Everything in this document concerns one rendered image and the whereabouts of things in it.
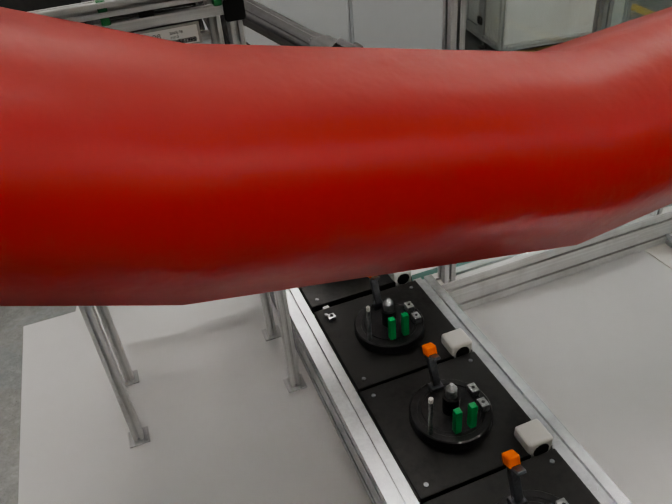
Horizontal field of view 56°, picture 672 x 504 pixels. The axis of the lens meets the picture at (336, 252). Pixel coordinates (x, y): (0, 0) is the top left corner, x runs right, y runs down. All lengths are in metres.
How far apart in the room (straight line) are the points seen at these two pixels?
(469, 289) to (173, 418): 0.70
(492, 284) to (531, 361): 0.21
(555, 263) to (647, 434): 0.46
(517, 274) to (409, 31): 3.26
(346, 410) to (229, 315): 0.50
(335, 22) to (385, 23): 0.35
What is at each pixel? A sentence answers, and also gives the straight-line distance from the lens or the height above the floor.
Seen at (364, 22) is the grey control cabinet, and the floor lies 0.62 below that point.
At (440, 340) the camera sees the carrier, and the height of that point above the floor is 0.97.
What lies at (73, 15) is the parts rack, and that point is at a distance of 0.93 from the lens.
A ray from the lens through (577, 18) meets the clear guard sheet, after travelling 1.33.
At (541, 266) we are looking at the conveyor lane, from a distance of 1.57.
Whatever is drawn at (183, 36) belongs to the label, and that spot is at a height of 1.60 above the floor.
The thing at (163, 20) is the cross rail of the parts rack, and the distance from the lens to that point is 0.94.
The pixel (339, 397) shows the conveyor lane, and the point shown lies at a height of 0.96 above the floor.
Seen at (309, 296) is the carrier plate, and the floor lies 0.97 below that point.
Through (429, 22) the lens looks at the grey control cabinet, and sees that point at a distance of 4.65.
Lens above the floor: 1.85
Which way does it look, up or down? 36 degrees down
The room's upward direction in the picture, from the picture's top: 6 degrees counter-clockwise
